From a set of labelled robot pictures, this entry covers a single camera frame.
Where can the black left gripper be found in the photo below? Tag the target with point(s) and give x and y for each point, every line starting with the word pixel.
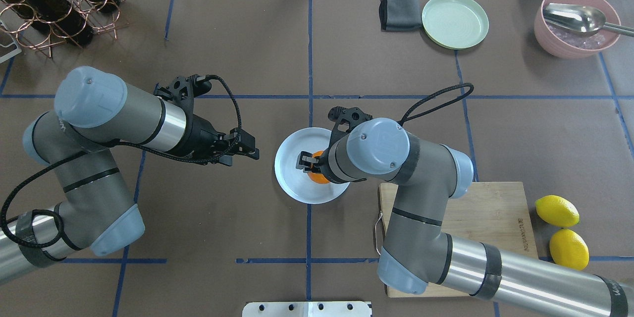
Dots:
pixel 199 137

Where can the bamboo cutting board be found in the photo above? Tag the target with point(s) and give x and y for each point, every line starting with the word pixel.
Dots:
pixel 493 212

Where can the dark grey folded cloth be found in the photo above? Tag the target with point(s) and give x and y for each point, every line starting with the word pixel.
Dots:
pixel 400 15

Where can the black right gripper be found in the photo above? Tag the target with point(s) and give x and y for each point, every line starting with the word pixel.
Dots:
pixel 303 160

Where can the orange mandarin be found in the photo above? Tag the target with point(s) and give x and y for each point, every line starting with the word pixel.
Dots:
pixel 317 177

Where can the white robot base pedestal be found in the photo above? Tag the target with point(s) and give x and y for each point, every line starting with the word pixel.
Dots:
pixel 308 309

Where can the copper wire bottle rack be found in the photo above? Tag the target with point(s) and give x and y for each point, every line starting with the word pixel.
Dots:
pixel 42 25

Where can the lower yellow lemon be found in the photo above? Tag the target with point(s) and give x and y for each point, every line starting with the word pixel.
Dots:
pixel 557 211

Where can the metal spoon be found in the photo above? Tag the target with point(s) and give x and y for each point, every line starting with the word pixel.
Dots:
pixel 581 19

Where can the yellow lemon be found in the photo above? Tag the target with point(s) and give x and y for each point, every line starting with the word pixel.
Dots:
pixel 557 211
pixel 569 249

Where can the upper yellow lemon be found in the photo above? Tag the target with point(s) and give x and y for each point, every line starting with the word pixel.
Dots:
pixel 569 249

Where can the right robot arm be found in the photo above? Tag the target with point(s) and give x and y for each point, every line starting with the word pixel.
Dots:
pixel 416 252

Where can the light blue plate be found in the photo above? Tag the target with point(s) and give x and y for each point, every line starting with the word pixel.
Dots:
pixel 297 183

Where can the light green plate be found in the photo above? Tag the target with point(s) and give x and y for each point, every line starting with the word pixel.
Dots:
pixel 455 24

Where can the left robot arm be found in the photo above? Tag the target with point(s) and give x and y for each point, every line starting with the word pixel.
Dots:
pixel 93 112

